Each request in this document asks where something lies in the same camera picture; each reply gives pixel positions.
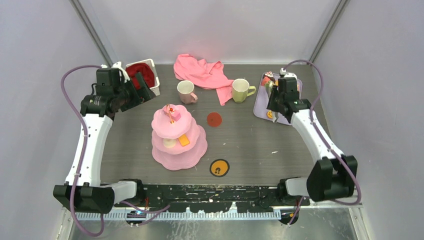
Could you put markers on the dark red towel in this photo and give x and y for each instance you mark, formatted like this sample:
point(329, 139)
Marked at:
point(145, 70)

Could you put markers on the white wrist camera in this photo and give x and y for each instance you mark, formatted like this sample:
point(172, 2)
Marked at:
point(119, 65)
point(283, 73)

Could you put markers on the green mug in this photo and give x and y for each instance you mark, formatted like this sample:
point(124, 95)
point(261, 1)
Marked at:
point(241, 89)

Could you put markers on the green frog macaron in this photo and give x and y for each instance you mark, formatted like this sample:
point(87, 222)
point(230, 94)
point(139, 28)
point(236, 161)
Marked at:
point(268, 87)

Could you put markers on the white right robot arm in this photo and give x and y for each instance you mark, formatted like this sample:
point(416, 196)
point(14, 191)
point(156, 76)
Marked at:
point(333, 173)

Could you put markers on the orange round sticker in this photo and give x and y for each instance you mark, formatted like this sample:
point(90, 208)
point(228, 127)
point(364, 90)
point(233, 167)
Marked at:
point(219, 168)

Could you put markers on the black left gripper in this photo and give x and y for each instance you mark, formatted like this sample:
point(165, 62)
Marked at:
point(145, 93)

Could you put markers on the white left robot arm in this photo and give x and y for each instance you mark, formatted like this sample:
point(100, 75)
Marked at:
point(82, 191)

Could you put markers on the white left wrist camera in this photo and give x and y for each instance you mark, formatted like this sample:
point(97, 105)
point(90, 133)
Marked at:
point(119, 65)

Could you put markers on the white plastic basket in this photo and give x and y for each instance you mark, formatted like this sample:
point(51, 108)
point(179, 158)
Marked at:
point(137, 83)

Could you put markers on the pink cherry cake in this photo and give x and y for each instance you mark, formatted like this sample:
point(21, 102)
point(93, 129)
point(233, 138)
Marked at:
point(173, 114)

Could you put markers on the red round coaster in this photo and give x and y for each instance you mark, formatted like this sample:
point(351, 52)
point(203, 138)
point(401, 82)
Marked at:
point(214, 119)

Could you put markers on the orange wafer bar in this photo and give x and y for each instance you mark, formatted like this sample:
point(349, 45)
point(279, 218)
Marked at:
point(184, 140)

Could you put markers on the chocolate cake slice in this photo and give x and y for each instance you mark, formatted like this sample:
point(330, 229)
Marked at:
point(268, 76)

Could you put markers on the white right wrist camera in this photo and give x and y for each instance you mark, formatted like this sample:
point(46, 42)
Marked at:
point(283, 73)

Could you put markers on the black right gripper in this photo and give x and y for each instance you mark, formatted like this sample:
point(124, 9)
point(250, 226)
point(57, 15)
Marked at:
point(271, 105)

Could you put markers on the pink three-tier dessert stand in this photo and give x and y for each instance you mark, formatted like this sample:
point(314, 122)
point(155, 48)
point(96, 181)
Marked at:
point(179, 157)

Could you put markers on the pink cloth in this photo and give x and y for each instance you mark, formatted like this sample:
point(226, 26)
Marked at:
point(205, 75)

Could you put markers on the white round cake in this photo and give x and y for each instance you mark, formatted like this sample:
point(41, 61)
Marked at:
point(169, 143)

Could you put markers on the metal serving tongs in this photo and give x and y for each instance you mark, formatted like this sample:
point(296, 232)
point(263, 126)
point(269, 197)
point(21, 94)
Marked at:
point(275, 115)

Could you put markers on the pink mug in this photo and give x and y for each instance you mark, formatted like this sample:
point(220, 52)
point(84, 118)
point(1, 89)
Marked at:
point(186, 93)

